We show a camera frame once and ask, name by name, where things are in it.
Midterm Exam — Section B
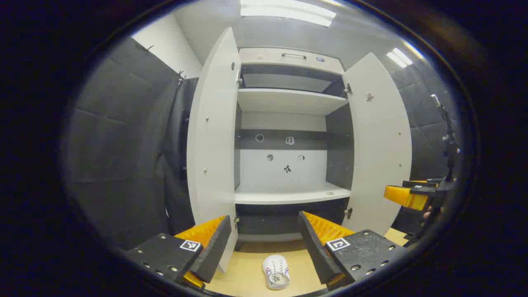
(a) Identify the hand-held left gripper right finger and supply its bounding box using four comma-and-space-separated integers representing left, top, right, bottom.
298, 211, 409, 291

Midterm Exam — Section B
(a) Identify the black quilted cloth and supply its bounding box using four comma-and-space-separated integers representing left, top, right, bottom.
66, 36, 199, 250
390, 62, 459, 236

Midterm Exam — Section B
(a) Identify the small ceiling light panel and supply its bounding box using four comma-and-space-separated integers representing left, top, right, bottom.
387, 47, 413, 68

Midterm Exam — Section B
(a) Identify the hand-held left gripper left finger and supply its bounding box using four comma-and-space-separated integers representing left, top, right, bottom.
124, 214, 232, 291

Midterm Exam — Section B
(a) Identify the white cabinet door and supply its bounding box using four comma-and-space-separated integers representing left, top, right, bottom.
186, 27, 242, 273
342, 52, 413, 236

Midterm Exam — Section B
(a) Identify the white shoe cabinet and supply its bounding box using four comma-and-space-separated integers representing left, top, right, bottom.
233, 47, 356, 244

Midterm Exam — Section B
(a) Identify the white canvas shoe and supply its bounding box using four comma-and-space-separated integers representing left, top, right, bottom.
262, 254, 290, 290

